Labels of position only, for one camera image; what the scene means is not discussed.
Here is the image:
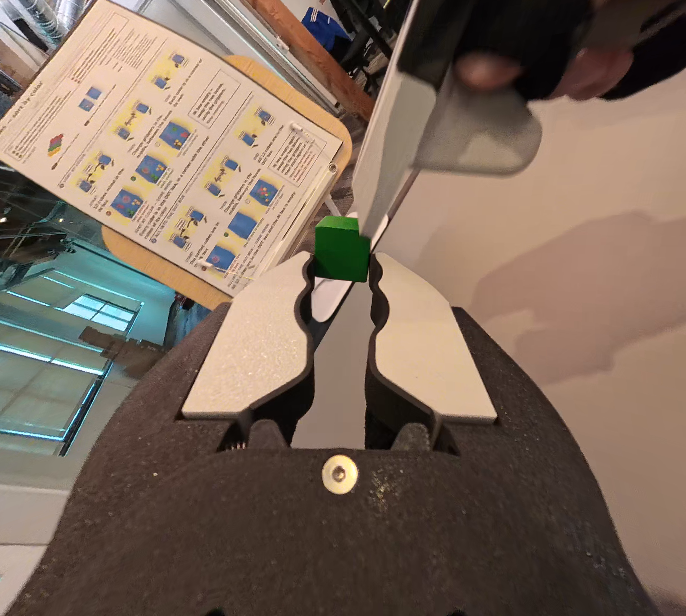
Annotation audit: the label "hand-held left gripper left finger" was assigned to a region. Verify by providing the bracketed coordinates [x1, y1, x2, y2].
[180, 251, 315, 421]

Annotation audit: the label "wooden beam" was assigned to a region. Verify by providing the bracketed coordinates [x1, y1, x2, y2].
[174, 0, 376, 122]

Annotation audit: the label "blue jacket white stripes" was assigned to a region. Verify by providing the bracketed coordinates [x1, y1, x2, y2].
[300, 6, 353, 64]

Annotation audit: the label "instruction sheet on black board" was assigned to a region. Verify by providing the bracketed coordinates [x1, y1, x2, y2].
[0, 0, 345, 300]

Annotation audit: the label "black background desk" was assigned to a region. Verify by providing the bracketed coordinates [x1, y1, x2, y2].
[284, 0, 413, 92]

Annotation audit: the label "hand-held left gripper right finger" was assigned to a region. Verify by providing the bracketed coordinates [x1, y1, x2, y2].
[365, 252, 499, 425]

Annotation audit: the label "green wooden cube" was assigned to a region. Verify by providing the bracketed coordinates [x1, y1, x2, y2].
[313, 215, 372, 284]

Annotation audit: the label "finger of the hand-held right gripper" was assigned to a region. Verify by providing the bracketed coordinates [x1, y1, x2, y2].
[414, 83, 543, 176]
[353, 72, 437, 241]

